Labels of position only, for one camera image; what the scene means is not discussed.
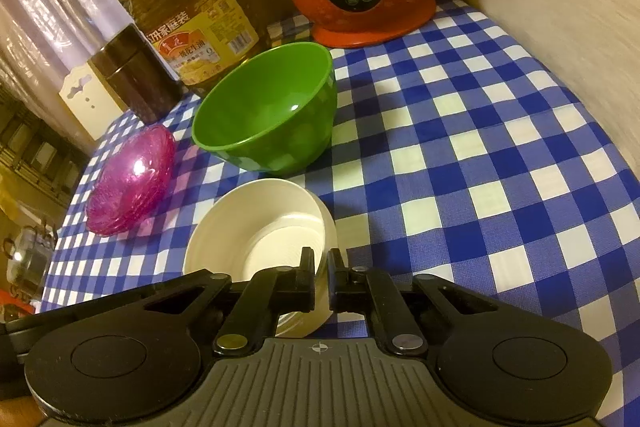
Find pink transparent plastic plate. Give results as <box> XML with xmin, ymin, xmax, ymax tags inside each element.
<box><xmin>86</xmin><ymin>124</ymin><xmax>173</xmax><ymax>233</ymax></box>
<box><xmin>90</xmin><ymin>129</ymin><xmax>176</xmax><ymax>236</ymax></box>
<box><xmin>92</xmin><ymin>134</ymin><xmax>177</xmax><ymax>238</ymax></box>

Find dark folding rack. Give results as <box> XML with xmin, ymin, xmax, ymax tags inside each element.
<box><xmin>0</xmin><ymin>99</ymin><xmax>96</xmax><ymax>210</ymax></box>

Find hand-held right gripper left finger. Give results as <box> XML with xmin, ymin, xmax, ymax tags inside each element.
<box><xmin>145</xmin><ymin>247</ymin><xmax>318</xmax><ymax>356</ymax></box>

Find green plastic bowl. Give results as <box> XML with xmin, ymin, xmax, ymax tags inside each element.
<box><xmin>191</xmin><ymin>42</ymin><xmax>335</xmax><ymax>175</ymax></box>

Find brown cylindrical canister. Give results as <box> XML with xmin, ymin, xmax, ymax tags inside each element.
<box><xmin>90</xmin><ymin>23</ymin><xmax>185</xmax><ymax>126</ymax></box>

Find blue white checked tablecloth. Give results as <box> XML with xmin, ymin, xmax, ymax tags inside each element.
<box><xmin>40</xmin><ymin>0</ymin><xmax>640</xmax><ymax>427</ymax></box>

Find white ceramic bowl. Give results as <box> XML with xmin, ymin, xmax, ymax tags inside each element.
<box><xmin>182</xmin><ymin>178</ymin><xmax>337</xmax><ymax>339</ymax></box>

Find white wooden chair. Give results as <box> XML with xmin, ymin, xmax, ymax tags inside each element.
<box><xmin>57</xmin><ymin>62</ymin><xmax>126</xmax><ymax>142</ymax></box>

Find stainless steel stacked pot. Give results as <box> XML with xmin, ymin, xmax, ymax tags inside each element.
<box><xmin>0</xmin><ymin>222</ymin><xmax>57</xmax><ymax>304</ymax></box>

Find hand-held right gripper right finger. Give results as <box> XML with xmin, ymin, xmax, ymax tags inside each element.
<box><xmin>327</xmin><ymin>249</ymin><xmax>497</xmax><ymax>354</ymax></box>

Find red tin can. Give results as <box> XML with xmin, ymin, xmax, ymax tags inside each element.
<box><xmin>0</xmin><ymin>301</ymin><xmax>32</xmax><ymax>320</ymax></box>

